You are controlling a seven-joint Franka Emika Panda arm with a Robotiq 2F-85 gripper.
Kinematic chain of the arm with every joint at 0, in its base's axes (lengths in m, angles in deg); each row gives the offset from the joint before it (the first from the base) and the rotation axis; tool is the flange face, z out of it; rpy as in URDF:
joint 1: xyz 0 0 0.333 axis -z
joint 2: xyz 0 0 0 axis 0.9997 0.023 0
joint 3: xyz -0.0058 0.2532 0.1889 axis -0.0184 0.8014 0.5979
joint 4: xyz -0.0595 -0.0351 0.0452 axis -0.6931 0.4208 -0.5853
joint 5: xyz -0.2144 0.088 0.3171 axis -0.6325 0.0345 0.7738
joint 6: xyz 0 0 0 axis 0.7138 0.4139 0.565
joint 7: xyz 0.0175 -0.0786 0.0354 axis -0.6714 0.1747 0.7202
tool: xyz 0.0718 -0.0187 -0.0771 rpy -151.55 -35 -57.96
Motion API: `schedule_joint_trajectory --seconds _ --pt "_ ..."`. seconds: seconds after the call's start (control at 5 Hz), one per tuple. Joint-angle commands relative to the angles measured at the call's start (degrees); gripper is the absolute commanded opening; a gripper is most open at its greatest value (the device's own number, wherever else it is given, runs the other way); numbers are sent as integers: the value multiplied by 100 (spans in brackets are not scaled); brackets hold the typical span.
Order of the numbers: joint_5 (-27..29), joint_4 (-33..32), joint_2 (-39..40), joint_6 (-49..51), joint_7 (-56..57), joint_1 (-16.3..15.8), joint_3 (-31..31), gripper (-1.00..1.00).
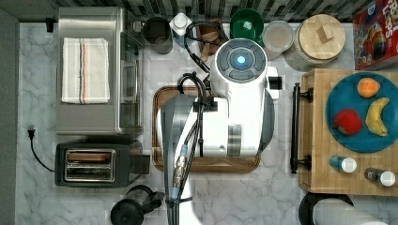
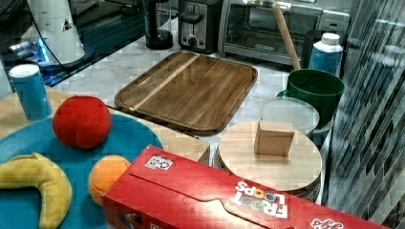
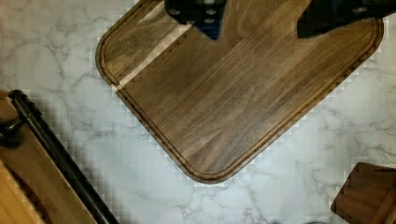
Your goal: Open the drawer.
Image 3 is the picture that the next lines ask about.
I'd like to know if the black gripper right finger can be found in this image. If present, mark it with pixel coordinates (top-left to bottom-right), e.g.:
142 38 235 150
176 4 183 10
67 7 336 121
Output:
297 0 396 38

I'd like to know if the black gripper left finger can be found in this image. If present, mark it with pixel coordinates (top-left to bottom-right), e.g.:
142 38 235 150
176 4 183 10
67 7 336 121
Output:
164 0 227 40

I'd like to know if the dark wooden cutting board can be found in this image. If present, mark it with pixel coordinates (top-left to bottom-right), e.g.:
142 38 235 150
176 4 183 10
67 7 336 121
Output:
96 0 384 183

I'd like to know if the small wooden block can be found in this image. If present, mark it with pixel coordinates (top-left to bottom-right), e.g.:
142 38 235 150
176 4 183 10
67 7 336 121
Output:
331 162 396 224

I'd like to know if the black drawer handle bar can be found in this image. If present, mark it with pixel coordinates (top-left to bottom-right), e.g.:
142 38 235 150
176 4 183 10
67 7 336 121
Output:
1 90 120 224

